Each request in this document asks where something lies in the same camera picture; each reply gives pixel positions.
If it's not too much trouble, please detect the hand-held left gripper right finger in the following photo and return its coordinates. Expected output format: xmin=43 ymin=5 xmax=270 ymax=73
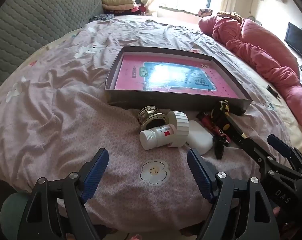
xmin=187 ymin=149 xmax=279 ymax=240

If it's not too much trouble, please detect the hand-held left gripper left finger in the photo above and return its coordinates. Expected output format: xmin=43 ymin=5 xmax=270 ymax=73
xmin=17 ymin=148 xmax=109 ymax=240

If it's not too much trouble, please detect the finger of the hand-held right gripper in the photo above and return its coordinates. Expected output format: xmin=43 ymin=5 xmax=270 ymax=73
xmin=235 ymin=132 xmax=279 ymax=175
xmin=267 ymin=134 xmax=302 ymax=178

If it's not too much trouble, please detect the black hair claw clip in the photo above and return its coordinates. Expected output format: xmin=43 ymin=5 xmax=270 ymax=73
xmin=212 ymin=134 xmax=228 ymax=160

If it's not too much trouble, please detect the white rounded plastic case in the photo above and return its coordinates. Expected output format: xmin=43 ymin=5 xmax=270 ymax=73
xmin=186 ymin=120 xmax=214 ymax=155

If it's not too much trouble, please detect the yellow black tape measure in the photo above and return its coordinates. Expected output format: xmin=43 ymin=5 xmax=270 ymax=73
xmin=211 ymin=100 xmax=232 ymax=133

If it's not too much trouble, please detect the white ribbed round holder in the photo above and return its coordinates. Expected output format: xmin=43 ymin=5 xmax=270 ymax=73
xmin=166 ymin=110 xmax=190 ymax=148

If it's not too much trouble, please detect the white pill bottle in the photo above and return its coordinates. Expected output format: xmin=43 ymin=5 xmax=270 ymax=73
xmin=139 ymin=124 xmax=175 ymax=151

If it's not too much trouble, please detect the brass pipe fitting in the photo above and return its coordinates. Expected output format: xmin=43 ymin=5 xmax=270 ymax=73
xmin=138 ymin=105 xmax=168 ymax=130

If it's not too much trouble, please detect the dark cardboard box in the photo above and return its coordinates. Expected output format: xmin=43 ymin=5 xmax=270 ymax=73
xmin=105 ymin=46 xmax=253 ymax=117

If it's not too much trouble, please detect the black remote control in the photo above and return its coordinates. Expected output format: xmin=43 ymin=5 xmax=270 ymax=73
xmin=266 ymin=85 xmax=279 ymax=97

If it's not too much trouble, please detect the pink floral bedsheet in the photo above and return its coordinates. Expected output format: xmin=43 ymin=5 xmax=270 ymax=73
xmin=0 ymin=15 xmax=302 ymax=233

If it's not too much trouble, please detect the dark green round stool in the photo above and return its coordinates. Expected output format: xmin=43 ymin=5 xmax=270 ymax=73
xmin=0 ymin=192 xmax=31 ymax=240

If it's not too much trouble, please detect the pink quilt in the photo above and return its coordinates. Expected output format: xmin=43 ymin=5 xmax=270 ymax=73
xmin=198 ymin=11 xmax=302 ymax=128

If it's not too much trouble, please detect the pink blue book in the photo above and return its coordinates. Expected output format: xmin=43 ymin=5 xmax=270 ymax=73
xmin=115 ymin=54 xmax=239 ymax=98

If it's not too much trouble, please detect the black television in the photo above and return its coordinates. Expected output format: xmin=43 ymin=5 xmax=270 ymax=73
xmin=284 ymin=22 xmax=302 ymax=64

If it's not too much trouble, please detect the grey quilted headboard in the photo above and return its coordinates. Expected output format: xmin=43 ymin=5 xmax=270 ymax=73
xmin=0 ymin=0 xmax=104 ymax=98

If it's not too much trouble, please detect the pile of folded clothes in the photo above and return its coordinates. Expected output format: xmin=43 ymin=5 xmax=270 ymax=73
xmin=101 ymin=0 xmax=151 ymax=18

